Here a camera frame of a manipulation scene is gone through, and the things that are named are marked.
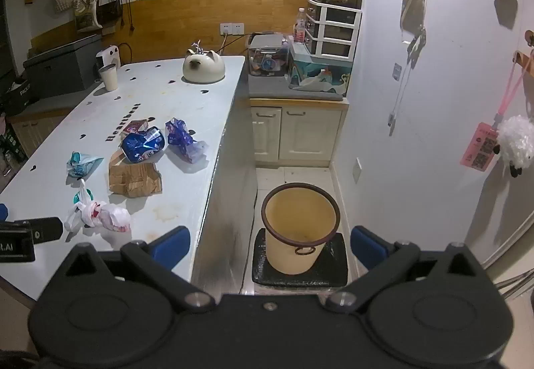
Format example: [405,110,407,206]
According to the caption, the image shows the chrome metal bar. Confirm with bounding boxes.
[496,269,534,299]

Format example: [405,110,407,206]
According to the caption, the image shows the grey storage box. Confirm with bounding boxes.
[23,33,105,99]

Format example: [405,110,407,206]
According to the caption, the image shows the black net bag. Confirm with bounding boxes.
[97,0,122,25]

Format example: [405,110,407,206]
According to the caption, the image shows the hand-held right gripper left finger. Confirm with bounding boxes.
[62,226,214,312]

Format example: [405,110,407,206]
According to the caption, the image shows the white cat-shaped ceramic bowl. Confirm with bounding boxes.
[182,51,226,84]

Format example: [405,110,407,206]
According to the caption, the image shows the white sheep plush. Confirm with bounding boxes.
[494,114,534,178]

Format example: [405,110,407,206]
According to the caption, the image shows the hanging key bunch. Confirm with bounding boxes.
[407,27,428,65]

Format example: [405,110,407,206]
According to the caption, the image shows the white paper cup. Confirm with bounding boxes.
[98,64,119,92]

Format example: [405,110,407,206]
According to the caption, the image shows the purple plastic wrapper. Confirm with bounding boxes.
[165,118,208,163]

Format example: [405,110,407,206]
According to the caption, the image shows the white cable with adapter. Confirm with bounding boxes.
[387,64,412,138]

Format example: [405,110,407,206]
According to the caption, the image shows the clear water bottle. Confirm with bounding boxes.
[293,8,308,45]

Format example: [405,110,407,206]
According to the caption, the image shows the cream cabinet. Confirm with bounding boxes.
[249,99,349,167]

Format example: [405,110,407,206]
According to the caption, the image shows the wooden wall hook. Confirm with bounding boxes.
[512,30,534,80]

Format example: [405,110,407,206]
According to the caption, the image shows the clear plastic storage box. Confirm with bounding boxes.
[247,33,293,75]

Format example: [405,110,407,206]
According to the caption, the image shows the crushed blue foil bag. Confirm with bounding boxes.
[120,126,168,164]

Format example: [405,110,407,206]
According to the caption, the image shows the beige trash bin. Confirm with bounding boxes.
[261,182,339,276]

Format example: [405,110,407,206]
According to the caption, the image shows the pink lanyard card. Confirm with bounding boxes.
[460,56,532,172]

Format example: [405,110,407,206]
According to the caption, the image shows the small white heater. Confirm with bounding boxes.
[96,44,121,82]

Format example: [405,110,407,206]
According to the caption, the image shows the white drawer organiser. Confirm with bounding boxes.
[306,0,362,58]

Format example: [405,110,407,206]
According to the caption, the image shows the black floor mat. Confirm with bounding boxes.
[251,228,349,287]

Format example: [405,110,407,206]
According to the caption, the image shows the white plastic bag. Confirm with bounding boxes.
[63,179,131,233]

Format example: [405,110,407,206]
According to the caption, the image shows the teal snack wrapper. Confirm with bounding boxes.
[67,151,104,178]

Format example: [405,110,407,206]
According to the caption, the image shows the teal cardboard box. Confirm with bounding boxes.
[288,41,349,96]

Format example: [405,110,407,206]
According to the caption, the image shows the red snack packet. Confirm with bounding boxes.
[125,119,150,135]

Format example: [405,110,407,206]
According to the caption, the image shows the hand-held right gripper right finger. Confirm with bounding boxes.
[325,226,485,312]

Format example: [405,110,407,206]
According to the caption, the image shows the brown paper bag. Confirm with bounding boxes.
[108,152,163,198]

